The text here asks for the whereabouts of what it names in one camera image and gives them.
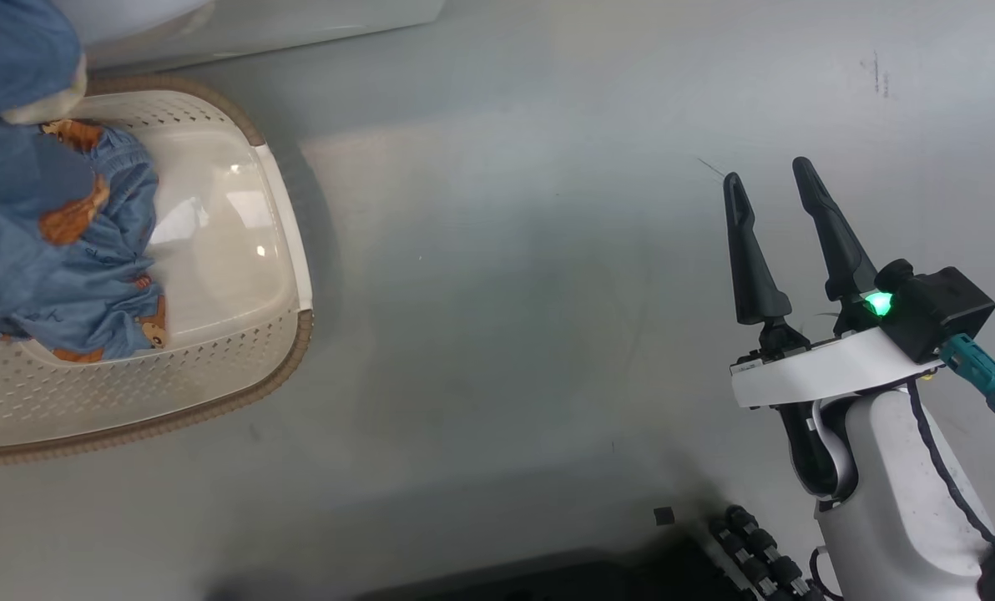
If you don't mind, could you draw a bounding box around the cream and blue garment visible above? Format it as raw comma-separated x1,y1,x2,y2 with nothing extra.
0,0,89,126

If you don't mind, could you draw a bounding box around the blue cartoon print garment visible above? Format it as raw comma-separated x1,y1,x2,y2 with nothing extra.
0,117,169,364

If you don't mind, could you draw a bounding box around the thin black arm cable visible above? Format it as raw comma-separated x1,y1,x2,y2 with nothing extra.
808,547,841,601

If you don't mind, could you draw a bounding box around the cream perforated laundry basket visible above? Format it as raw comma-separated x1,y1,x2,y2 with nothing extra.
0,75,315,466

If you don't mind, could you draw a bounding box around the teal connector right camera cable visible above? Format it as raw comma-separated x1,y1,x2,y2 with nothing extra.
938,334,995,431

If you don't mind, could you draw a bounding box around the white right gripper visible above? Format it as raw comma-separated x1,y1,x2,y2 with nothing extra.
722,156,945,502

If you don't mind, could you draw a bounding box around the white front-load washing machine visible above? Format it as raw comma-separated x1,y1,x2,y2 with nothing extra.
51,0,447,72

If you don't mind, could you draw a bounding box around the black ribbed hose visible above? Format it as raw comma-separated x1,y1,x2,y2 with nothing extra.
709,505,828,601

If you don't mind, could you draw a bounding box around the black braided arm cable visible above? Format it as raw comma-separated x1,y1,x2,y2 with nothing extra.
907,380,995,601

